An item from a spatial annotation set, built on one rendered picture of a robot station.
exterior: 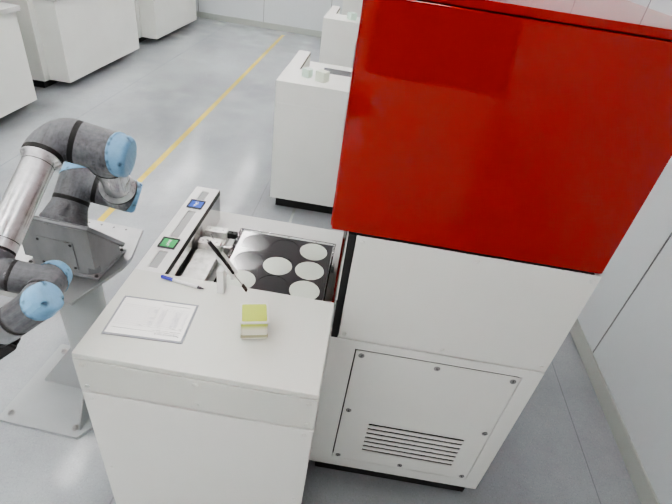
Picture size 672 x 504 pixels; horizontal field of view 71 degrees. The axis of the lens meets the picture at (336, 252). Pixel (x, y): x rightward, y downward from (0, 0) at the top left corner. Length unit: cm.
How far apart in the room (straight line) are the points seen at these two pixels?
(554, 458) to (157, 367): 191
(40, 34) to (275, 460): 519
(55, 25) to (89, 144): 451
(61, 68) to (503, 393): 533
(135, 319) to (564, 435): 208
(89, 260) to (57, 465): 94
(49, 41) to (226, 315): 487
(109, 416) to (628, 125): 149
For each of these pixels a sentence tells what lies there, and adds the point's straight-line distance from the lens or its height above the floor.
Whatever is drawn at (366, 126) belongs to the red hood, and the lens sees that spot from 114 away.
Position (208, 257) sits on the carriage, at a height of 88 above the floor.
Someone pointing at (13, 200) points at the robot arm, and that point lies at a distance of 135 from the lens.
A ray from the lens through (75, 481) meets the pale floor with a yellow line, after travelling 228.
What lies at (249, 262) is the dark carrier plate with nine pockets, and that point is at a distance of 166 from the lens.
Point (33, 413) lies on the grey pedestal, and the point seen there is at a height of 1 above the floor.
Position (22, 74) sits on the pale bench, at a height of 35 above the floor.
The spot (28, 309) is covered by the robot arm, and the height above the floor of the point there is 117.
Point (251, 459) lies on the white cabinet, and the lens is 149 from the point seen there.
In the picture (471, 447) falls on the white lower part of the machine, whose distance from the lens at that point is 198.
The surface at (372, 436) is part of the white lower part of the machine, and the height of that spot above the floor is 32.
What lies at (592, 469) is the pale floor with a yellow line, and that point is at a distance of 267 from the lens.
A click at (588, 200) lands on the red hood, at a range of 131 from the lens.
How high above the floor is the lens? 192
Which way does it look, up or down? 36 degrees down
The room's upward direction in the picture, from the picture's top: 9 degrees clockwise
